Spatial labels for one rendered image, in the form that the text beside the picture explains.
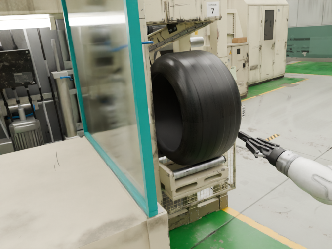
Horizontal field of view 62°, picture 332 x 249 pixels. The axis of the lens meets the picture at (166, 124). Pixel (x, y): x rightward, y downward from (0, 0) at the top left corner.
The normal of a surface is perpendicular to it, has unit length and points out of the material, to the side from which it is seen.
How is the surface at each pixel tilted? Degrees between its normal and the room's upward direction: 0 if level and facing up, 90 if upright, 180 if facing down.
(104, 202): 0
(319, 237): 0
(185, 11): 90
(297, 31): 90
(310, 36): 90
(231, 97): 71
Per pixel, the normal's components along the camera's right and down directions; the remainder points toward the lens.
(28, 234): -0.07, -0.95
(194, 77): 0.04, -0.39
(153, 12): 0.47, 0.25
